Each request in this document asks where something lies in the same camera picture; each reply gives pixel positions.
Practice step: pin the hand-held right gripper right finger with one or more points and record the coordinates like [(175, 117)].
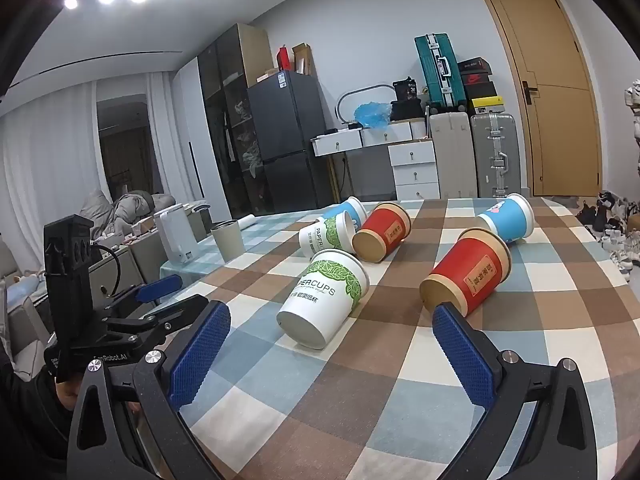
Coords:
[(462, 360)]

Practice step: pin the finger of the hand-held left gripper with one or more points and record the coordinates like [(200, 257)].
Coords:
[(185, 306), (160, 286)]

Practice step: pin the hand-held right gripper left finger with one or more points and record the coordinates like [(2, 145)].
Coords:
[(199, 355)]

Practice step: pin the red paper cup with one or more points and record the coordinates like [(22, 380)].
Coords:
[(470, 270), (385, 230)]

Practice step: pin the large white green-leaf paper cup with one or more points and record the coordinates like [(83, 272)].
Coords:
[(325, 292)]

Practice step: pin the blue paper cup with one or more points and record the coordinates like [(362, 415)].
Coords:
[(345, 208), (505, 220)]

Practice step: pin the small white green-leaf paper cup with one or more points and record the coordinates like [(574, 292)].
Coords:
[(325, 237)]

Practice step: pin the person's left forearm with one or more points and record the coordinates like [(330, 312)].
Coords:
[(25, 410)]

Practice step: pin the person's left hand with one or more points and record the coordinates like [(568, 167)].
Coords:
[(67, 396)]

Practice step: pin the grey side cabinet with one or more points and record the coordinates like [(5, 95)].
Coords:
[(130, 265)]

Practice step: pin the grey sofa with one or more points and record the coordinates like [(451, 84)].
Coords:
[(20, 300)]

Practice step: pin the white electric kettle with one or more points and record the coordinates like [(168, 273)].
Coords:
[(175, 235)]

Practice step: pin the grey tumbler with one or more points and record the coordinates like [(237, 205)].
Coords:
[(227, 242)]

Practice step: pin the checkered tablecloth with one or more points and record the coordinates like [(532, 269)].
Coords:
[(400, 410)]

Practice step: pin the grey clothes pile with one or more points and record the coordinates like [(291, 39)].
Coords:
[(125, 207)]

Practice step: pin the white paper roll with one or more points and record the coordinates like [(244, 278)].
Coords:
[(248, 220)]

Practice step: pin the white curtain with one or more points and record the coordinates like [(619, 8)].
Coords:
[(50, 160)]

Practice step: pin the white wardrobe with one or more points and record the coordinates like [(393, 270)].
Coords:
[(187, 130)]

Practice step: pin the dark glass cabinet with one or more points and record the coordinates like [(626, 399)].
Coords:
[(230, 125)]

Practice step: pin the black refrigerator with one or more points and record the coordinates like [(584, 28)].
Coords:
[(290, 140)]

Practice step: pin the white drawer cabinet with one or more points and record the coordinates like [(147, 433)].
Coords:
[(415, 170)]

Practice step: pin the pile of shoes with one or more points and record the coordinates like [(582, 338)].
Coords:
[(610, 225)]

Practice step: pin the silver suitcase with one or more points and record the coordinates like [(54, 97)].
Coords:
[(495, 157)]

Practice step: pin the white suitcase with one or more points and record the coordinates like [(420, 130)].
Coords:
[(452, 155)]

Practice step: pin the white dressing desk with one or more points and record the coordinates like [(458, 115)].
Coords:
[(350, 141)]

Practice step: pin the red box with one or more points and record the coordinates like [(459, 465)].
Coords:
[(284, 57)]

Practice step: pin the blue plastic bag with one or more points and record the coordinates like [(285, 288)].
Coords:
[(372, 115)]

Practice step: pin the oval mirror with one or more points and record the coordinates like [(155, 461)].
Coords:
[(345, 95)]

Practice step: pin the black bag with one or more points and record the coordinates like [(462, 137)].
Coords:
[(407, 97)]

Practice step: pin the cardboard box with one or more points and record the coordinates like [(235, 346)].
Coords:
[(302, 57)]

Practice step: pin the stack of shoe boxes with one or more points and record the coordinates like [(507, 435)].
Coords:
[(482, 87)]

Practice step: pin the wooden door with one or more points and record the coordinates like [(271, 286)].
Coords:
[(550, 95)]

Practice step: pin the teal suitcase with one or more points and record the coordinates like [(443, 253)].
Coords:
[(440, 72)]

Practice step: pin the white robot figure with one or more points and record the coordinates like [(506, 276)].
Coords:
[(635, 125)]

